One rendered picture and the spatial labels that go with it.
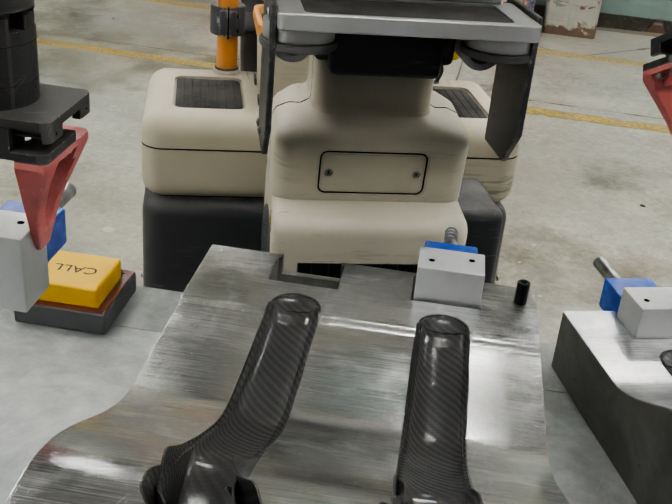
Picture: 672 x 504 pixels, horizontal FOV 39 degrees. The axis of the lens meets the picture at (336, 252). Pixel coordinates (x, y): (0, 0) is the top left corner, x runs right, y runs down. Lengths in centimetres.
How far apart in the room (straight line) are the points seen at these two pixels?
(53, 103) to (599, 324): 46
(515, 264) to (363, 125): 180
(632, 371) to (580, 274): 209
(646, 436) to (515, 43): 42
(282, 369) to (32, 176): 20
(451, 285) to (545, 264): 215
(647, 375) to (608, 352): 4
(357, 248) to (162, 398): 50
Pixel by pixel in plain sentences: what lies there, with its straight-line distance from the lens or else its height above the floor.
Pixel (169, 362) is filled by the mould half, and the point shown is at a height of 88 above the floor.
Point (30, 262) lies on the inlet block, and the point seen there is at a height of 94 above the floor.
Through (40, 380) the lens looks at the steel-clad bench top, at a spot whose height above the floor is 80.
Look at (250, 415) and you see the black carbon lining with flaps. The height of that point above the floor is 88.
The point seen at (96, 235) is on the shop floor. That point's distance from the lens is 280.
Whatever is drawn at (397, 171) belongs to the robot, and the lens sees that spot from 106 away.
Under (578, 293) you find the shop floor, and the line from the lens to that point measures 272.
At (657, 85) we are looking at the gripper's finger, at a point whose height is 104.
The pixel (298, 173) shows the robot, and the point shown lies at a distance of 104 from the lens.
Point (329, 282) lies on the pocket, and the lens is 75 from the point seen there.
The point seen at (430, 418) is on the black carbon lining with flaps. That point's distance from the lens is 60.
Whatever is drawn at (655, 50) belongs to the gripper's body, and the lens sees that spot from 81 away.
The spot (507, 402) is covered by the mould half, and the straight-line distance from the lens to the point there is 62.
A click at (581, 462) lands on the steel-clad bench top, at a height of 80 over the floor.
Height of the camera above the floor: 123
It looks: 27 degrees down
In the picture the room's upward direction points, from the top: 5 degrees clockwise
